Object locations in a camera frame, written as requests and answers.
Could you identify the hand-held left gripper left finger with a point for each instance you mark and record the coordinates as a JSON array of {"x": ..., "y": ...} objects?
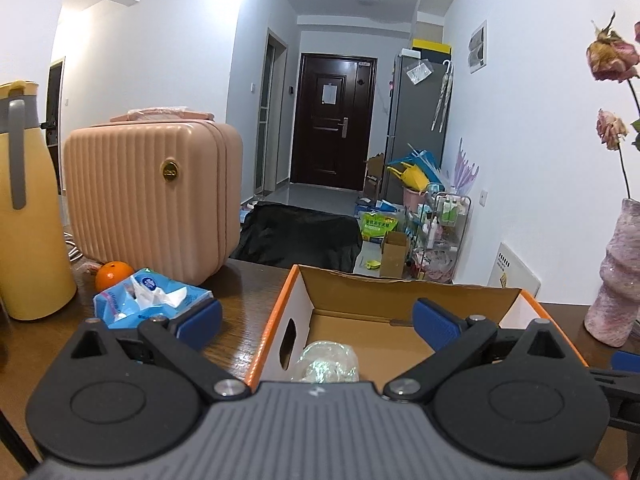
[{"x": 200, "y": 321}]

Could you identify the open cardboard box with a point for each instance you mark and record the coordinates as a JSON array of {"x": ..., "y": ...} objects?
[{"x": 372, "y": 175}]

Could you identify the white wall socket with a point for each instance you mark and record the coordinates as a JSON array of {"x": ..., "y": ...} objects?
[{"x": 483, "y": 197}]

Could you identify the white board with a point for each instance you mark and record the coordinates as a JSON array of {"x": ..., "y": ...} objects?
[{"x": 515, "y": 270}]

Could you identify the yellow thermos kettle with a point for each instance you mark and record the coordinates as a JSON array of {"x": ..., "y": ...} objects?
[{"x": 30, "y": 260}]

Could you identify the dark brown entrance door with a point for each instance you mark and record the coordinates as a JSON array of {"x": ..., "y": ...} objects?
[{"x": 325, "y": 135}]

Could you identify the blue tissue pack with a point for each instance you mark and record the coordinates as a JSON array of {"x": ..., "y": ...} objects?
[{"x": 145, "y": 295}]

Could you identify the small brown cardboard box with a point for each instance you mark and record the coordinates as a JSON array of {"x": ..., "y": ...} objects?
[{"x": 395, "y": 255}]

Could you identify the purple feather wall decoration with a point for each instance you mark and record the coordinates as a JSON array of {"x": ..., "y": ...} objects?
[{"x": 465, "y": 170}]

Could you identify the grey refrigerator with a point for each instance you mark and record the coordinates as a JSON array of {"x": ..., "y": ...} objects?
[{"x": 415, "y": 120}]

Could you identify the blue plastic bag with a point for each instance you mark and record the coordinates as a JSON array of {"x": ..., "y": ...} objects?
[{"x": 425, "y": 156}]

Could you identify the green printed bag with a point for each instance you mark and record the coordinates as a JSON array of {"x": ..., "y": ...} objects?
[{"x": 382, "y": 225}]

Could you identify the grey interior door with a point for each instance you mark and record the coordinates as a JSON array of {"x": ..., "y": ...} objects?
[{"x": 270, "y": 110}]

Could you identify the pink ribbed suitcase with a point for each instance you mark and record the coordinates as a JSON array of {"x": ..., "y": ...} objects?
[{"x": 140, "y": 200}]

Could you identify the orange fruit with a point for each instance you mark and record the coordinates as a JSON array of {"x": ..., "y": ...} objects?
[{"x": 112, "y": 275}]

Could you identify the orange rimmed cardboard box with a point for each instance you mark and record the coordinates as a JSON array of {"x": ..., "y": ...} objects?
[{"x": 360, "y": 330}]

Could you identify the dried rose bouquet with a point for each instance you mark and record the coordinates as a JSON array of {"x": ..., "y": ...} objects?
[{"x": 610, "y": 55}]

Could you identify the white folded umbrella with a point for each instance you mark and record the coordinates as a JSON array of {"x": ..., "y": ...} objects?
[{"x": 442, "y": 95}]

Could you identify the transparent bag on refrigerator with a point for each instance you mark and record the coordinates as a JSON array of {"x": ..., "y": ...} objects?
[{"x": 419, "y": 72}]

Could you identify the black bag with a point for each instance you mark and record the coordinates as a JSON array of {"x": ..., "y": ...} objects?
[{"x": 300, "y": 235}]

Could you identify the white paper sheet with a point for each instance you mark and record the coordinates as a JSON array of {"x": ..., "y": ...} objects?
[{"x": 328, "y": 94}]

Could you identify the pink bucket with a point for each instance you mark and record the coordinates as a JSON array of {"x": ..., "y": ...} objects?
[{"x": 415, "y": 197}]

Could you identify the pink textured vase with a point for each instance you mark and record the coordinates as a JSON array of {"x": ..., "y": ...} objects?
[{"x": 620, "y": 280}]

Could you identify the yellow black box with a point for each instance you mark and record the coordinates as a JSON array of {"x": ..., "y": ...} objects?
[{"x": 432, "y": 45}]

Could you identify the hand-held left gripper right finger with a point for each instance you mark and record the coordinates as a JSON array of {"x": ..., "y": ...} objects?
[{"x": 435, "y": 325}]

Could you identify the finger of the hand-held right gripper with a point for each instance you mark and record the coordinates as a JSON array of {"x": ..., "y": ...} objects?
[{"x": 627, "y": 361}]

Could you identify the blue white packets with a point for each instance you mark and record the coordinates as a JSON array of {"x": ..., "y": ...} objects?
[{"x": 380, "y": 207}]

